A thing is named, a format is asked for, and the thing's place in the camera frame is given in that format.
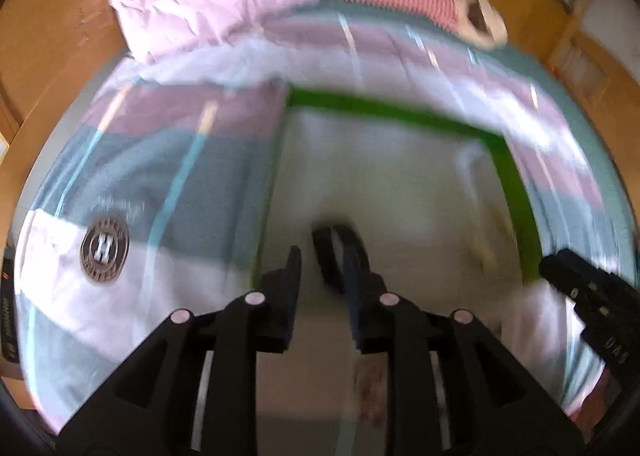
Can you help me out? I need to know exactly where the black bead bracelet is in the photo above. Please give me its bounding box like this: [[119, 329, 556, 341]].
[[311, 224, 371, 296]]

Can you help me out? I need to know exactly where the round metal emblem patch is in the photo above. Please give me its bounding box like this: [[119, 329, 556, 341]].
[[79, 215, 129, 283]]

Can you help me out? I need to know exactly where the green rimmed white tray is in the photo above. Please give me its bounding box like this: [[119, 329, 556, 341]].
[[258, 88, 540, 455]]

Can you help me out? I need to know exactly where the plaid pastel bed sheet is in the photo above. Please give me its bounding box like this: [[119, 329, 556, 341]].
[[15, 2, 637, 430]]

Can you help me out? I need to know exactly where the wooden headboard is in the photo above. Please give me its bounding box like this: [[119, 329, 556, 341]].
[[1, 0, 124, 235]]

